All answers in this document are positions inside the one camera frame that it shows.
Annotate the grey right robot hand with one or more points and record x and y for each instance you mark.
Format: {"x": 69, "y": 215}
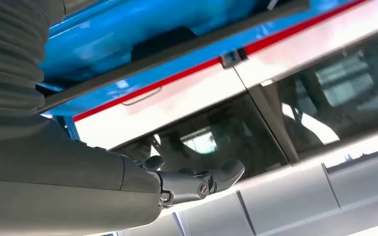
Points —
{"x": 52, "y": 182}

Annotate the blue metal shelf rack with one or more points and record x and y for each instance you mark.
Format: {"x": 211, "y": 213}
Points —
{"x": 110, "y": 49}

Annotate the white car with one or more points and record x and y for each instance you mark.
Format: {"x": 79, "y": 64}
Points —
{"x": 182, "y": 97}

